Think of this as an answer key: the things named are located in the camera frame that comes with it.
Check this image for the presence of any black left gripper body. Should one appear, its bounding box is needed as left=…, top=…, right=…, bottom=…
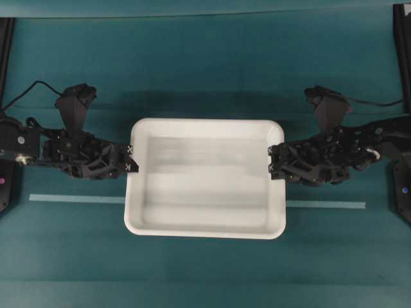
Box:
left=41, top=129, right=125, bottom=179

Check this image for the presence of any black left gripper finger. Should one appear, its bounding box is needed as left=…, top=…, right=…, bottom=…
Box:
left=123, top=158, right=139, bottom=173
left=123, top=144, right=134, bottom=160

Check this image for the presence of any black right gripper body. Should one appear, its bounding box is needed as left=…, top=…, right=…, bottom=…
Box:
left=272, top=126, right=357, bottom=187

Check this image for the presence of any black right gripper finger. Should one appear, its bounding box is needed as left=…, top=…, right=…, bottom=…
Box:
left=268, top=145, right=280, bottom=157
left=268, top=162, right=283, bottom=180

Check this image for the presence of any white plastic tray case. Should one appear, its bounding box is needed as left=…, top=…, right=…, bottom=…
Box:
left=124, top=118, right=286, bottom=240

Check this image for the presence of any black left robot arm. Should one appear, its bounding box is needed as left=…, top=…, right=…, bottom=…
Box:
left=1, top=113, right=139, bottom=180

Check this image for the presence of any light blue tape strip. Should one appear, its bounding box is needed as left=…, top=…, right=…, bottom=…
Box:
left=29, top=194, right=366, bottom=210

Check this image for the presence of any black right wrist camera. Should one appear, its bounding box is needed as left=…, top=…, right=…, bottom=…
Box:
left=304, top=86, right=352, bottom=133

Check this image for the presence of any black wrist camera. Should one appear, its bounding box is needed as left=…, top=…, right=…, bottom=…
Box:
left=304, top=86, right=352, bottom=133
left=55, top=83, right=97, bottom=133

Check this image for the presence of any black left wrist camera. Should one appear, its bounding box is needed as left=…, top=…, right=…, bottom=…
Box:
left=55, top=83, right=97, bottom=133

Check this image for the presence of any black right camera cable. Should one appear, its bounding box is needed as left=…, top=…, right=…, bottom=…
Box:
left=345, top=96, right=405, bottom=107

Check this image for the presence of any black camera cable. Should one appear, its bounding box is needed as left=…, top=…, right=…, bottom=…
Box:
left=345, top=96, right=405, bottom=107
left=0, top=80, right=64, bottom=112

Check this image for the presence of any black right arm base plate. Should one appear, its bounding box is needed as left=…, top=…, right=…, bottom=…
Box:
left=393, top=1, right=410, bottom=223

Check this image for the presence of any black left camera cable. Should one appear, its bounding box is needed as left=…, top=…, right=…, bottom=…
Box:
left=0, top=80, right=64, bottom=112

